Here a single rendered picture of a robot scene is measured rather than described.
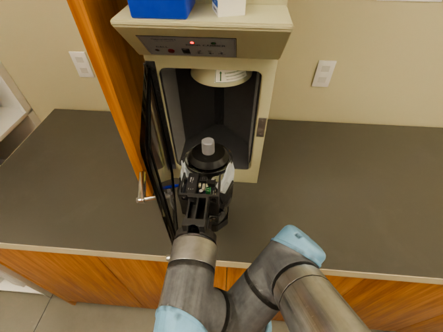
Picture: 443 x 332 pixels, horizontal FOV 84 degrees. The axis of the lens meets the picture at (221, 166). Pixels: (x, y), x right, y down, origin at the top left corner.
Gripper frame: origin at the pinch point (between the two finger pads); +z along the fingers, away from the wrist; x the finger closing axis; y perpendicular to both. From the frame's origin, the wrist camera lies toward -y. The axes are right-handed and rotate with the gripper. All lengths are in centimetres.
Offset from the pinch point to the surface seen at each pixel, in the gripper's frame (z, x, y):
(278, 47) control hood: 12.2, -13.4, 22.1
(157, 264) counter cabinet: -6.8, 18.9, -44.2
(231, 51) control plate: 13.7, -4.0, 20.7
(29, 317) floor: -14, 109, -123
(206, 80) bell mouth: 21.8, 2.8, 9.9
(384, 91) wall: 62, -69, -14
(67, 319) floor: -13, 86, -123
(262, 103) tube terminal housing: 19.3, -12.6, 5.1
